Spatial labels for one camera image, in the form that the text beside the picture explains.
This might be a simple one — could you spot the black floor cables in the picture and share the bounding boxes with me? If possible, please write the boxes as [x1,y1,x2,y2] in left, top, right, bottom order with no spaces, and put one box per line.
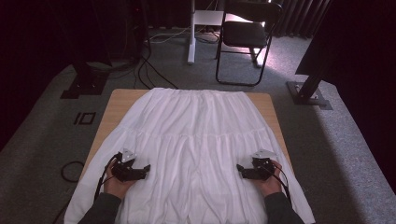
[133,54,180,91]

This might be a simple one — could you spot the white floor cable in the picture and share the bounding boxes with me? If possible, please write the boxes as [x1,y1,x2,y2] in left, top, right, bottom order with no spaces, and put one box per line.
[147,25,191,45]

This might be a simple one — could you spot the white desk leg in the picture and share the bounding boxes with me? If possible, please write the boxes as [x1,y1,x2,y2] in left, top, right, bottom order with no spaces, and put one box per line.
[187,0,226,65]

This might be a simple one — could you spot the person's right hand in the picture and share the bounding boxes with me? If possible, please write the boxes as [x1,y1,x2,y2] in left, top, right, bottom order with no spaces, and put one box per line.
[248,160,283,198]

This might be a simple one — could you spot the white pleated skirt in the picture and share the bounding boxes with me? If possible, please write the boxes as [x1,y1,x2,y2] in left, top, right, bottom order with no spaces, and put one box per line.
[64,87,317,224]

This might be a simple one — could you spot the black post on metal base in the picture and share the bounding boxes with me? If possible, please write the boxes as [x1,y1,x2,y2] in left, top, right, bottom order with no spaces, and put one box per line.
[286,68,333,111]

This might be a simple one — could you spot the person's left hand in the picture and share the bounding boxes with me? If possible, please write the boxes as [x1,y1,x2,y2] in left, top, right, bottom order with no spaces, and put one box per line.
[103,160,138,201]

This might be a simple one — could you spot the black stand base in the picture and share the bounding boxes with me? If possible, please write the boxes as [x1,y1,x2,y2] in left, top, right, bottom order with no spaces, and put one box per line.
[60,60,110,100]

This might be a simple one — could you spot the dark curtain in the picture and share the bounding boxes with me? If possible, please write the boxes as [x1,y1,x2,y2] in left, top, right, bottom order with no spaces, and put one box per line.
[273,0,332,39]

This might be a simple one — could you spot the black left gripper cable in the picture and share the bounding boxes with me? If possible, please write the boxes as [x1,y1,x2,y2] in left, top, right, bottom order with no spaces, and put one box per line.
[93,151,123,203]

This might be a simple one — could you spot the black folding chair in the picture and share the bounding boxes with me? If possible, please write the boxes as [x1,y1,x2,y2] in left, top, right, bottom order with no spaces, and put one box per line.
[215,0,284,88]

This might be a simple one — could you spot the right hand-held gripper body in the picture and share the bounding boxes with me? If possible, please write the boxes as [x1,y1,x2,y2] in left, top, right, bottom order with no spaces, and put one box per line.
[250,148,278,182]

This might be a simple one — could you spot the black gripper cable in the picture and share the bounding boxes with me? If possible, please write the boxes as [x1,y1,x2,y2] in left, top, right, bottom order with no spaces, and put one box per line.
[261,160,292,205]
[93,151,123,203]

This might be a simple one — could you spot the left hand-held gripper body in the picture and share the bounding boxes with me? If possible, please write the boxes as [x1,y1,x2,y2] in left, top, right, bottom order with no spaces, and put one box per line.
[110,147,140,183]

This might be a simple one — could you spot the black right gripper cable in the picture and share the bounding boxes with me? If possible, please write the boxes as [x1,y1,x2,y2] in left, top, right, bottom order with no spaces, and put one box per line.
[261,160,292,205]

